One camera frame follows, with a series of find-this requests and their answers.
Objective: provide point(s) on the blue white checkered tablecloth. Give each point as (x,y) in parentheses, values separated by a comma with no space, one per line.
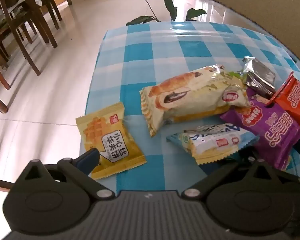
(165,55)

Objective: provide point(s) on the green leafy plant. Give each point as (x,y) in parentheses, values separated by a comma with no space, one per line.
(171,5)

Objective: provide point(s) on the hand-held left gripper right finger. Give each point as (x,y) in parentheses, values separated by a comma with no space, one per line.
(242,167)

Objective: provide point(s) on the wooden chair with cushion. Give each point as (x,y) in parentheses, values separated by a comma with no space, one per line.
(51,10)

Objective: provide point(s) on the cream croissant bread packet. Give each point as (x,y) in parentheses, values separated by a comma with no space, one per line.
(190,97)

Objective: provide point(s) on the purple noodle snack packet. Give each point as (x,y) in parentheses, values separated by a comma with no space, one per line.
(272,125)

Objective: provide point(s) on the red noodle snack packet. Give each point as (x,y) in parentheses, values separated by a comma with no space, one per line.
(295,97)

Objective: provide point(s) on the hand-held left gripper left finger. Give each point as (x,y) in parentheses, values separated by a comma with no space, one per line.
(88,158)

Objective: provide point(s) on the yellow waffle snack packet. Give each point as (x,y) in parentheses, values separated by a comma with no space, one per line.
(110,130)

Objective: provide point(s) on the light blue snack packet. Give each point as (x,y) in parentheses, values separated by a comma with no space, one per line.
(215,140)

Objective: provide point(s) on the tall wooden chair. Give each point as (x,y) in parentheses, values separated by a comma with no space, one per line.
(27,37)

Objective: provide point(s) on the silver foil snack packet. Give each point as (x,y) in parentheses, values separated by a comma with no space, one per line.
(260,75)

